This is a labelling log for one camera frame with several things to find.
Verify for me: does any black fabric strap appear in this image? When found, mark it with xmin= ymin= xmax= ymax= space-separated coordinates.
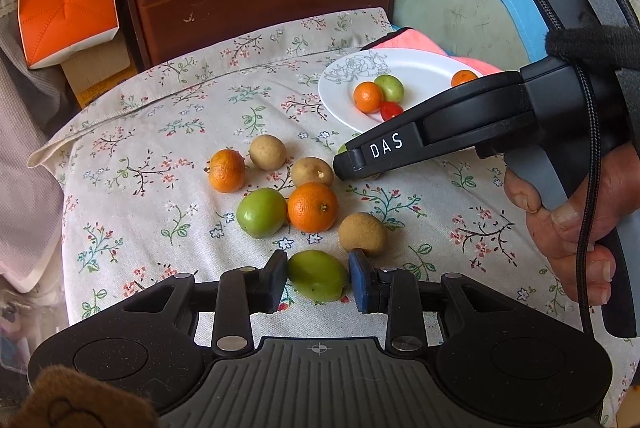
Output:
xmin=545 ymin=25 xmax=640 ymax=71

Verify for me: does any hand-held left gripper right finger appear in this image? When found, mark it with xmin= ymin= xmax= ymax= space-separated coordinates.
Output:
xmin=348 ymin=249 xmax=549 ymax=355

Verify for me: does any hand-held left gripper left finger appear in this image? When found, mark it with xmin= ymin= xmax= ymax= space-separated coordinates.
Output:
xmin=95 ymin=250 xmax=289 ymax=359

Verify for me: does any pink towel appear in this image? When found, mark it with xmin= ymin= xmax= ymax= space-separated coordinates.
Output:
xmin=360 ymin=27 xmax=505 ymax=75

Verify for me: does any small brown kiwifruit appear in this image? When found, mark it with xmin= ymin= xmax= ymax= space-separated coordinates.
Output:
xmin=338 ymin=212 xmax=389 ymax=256
xmin=249 ymin=134 xmax=287 ymax=171
xmin=290 ymin=156 xmax=335 ymax=189

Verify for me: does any brown cardboard box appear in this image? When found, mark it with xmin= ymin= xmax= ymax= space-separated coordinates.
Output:
xmin=60 ymin=30 xmax=138 ymax=110

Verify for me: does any brown plush fabric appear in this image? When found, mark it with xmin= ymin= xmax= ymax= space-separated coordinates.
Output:
xmin=7 ymin=365 xmax=161 ymax=428

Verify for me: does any pale waffle cloth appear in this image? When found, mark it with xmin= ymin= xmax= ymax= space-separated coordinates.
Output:
xmin=0 ymin=20 xmax=68 ymax=294

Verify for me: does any grey-green cushion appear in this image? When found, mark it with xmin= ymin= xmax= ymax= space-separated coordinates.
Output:
xmin=394 ymin=0 xmax=533 ymax=70

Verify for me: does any floral printed cloth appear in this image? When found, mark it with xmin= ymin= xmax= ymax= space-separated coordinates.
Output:
xmin=27 ymin=7 xmax=640 ymax=414

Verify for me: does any black braided cable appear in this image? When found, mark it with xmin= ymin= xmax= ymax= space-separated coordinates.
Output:
xmin=517 ymin=0 xmax=603 ymax=341

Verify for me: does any white plate with grey flowers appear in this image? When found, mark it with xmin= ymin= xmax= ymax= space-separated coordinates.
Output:
xmin=318 ymin=48 xmax=486 ymax=135

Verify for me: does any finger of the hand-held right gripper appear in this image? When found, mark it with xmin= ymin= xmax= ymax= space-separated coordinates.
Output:
xmin=332 ymin=70 xmax=531 ymax=181

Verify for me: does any person's right hand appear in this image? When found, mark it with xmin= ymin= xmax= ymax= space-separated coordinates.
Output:
xmin=504 ymin=139 xmax=640 ymax=305

